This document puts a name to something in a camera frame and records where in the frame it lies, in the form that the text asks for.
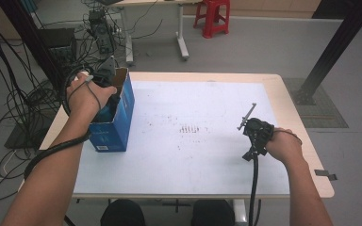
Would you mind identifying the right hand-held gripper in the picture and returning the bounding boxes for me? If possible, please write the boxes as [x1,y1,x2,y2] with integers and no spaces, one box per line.
[237,103,275,163]

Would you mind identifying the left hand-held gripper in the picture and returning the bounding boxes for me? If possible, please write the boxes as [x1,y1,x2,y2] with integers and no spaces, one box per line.
[91,56,118,89]

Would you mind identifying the blue cardboard box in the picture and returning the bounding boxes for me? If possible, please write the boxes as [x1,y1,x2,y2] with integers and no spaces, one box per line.
[88,67,137,153]

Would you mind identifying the person's right hand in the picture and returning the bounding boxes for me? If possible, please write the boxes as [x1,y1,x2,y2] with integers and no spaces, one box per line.
[265,126,304,168]

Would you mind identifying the person's left hand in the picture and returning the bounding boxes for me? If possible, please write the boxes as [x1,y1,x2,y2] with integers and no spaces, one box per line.
[65,72,118,122]

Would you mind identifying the black computer tower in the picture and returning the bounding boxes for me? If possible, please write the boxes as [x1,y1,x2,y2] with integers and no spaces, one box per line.
[88,8,117,57]

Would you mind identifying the grey gridded floor mat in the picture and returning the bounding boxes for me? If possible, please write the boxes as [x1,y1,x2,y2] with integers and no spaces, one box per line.
[282,77,350,129]

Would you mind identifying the white table mat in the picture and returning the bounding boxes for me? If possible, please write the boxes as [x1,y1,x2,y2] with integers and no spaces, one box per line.
[73,80,291,196]

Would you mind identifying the black tape strip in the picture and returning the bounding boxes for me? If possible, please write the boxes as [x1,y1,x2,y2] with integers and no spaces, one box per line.
[313,169,338,182]

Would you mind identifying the white desk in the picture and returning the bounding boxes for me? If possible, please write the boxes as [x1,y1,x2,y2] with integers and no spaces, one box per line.
[106,0,203,66]

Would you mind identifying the black metal stand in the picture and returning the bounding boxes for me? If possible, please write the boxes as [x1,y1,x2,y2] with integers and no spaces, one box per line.
[0,0,64,93]

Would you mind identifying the person's right knee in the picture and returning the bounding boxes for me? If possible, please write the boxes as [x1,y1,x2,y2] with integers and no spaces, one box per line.
[190,199,236,226]

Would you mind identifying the person's knee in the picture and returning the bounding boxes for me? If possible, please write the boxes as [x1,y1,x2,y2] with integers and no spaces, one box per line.
[100,199,146,226]
[190,199,236,226]

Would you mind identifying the red plastic stool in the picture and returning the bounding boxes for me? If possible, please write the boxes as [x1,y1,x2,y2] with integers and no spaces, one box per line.
[192,0,231,40]

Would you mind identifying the person's left knee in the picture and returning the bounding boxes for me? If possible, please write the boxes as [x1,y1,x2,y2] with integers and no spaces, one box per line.
[100,199,146,226]

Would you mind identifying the thin grey cable with plug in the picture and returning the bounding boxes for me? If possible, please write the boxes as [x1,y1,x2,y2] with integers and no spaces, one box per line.
[67,74,103,111]

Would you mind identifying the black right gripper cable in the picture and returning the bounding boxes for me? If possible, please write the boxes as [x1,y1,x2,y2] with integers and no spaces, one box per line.
[248,152,262,226]

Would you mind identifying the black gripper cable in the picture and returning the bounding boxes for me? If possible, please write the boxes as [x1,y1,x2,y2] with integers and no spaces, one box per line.
[248,152,262,226]
[23,65,95,182]

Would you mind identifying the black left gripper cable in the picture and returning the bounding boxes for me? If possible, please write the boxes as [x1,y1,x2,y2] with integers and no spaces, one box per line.
[23,65,95,182]

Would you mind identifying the tangle of black floor cables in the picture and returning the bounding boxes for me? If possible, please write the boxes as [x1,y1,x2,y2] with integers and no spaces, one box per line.
[0,0,64,203]

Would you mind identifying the black metal post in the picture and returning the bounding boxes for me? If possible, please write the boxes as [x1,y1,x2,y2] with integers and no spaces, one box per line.
[294,0,362,106]

